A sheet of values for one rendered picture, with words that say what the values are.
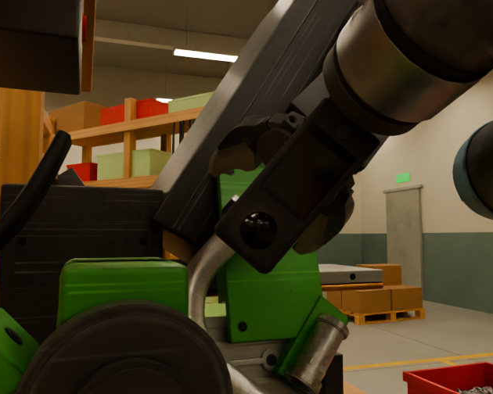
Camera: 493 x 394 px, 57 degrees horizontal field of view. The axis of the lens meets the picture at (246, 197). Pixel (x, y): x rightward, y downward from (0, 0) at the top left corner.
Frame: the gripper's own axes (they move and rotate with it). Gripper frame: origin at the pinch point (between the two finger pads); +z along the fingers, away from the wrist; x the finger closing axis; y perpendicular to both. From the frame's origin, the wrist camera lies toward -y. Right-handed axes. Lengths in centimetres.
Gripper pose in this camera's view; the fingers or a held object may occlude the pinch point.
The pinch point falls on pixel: (253, 214)
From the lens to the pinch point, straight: 43.6
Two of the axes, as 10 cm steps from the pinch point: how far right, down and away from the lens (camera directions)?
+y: 5.9, -6.3, 5.1
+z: -3.3, 3.9, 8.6
